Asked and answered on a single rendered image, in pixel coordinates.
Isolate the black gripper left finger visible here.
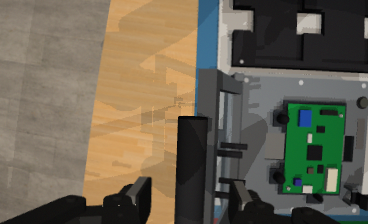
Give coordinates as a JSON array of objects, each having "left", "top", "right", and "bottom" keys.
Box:
[{"left": 0, "top": 176, "right": 152, "bottom": 224}]

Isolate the green circuit board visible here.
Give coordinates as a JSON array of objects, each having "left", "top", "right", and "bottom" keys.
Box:
[{"left": 282, "top": 104, "right": 345, "bottom": 194}]

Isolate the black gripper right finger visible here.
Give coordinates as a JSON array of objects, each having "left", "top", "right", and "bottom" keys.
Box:
[{"left": 228, "top": 181, "right": 341, "bottom": 224}]

